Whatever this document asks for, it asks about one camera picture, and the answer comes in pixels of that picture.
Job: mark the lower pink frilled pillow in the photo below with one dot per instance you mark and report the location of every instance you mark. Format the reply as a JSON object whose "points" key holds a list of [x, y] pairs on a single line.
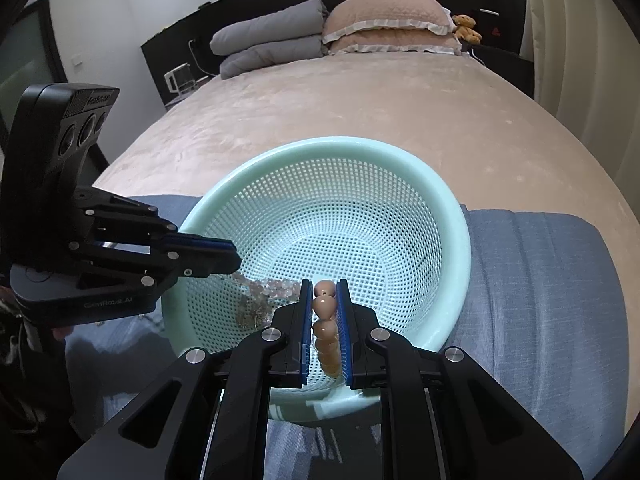
{"points": [[397, 40]]}

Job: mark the blue grey cloth mat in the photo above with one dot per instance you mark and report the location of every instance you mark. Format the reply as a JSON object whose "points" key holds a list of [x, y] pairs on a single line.
{"points": [[544, 315]]}

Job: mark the pink frilled pillow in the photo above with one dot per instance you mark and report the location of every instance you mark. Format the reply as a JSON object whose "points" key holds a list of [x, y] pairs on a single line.
{"points": [[360, 15], [397, 40]]}

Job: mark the black headboard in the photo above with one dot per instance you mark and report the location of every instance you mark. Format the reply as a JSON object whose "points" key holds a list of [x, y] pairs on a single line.
{"points": [[500, 22]]}

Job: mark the cream curtain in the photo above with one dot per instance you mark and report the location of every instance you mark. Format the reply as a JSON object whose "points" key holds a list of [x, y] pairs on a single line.
{"points": [[587, 76]]}

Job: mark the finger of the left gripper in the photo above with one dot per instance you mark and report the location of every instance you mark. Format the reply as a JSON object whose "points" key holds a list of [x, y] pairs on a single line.
{"points": [[200, 264], [192, 246]]}

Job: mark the grey folded duvet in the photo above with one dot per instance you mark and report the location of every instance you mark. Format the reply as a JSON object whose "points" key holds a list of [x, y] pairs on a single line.
{"points": [[286, 36]]}

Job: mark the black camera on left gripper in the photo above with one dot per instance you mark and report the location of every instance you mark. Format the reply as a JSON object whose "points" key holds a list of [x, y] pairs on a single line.
{"points": [[54, 126]]}

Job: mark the white bedside kettle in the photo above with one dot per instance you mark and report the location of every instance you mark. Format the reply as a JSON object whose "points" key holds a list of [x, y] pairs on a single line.
{"points": [[180, 79]]}

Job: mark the brown teddy bear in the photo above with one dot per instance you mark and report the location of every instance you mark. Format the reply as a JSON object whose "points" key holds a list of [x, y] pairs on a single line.
{"points": [[465, 29]]}

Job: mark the mint green plastic basket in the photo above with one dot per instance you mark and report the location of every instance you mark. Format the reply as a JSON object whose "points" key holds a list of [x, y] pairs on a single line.
{"points": [[339, 209]]}

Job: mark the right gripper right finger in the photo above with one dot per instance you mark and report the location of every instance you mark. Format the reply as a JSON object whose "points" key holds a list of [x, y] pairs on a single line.
{"points": [[442, 415]]}

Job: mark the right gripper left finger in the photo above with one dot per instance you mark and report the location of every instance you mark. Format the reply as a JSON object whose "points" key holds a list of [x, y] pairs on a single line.
{"points": [[205, 416]]}

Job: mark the beige bed blanket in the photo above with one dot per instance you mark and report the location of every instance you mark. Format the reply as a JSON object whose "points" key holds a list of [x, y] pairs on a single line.
{"points": [[494, 147]]}

